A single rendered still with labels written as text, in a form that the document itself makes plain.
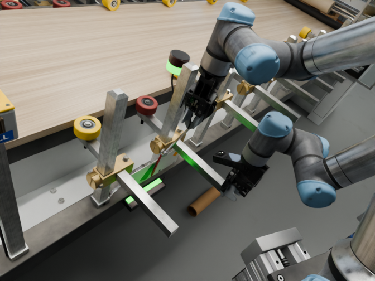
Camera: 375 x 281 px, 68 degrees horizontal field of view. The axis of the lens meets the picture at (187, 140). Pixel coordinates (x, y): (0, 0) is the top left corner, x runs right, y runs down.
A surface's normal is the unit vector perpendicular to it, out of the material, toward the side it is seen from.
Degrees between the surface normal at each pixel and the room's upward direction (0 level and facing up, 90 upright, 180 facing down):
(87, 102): 0
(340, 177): 79
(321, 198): 90
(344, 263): 58
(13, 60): 0
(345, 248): 65
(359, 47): 106
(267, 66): 89
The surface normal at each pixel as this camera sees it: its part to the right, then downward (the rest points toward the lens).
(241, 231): 0.30, -0.69
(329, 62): -0.62, 0.73
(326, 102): -0.65, 0.36
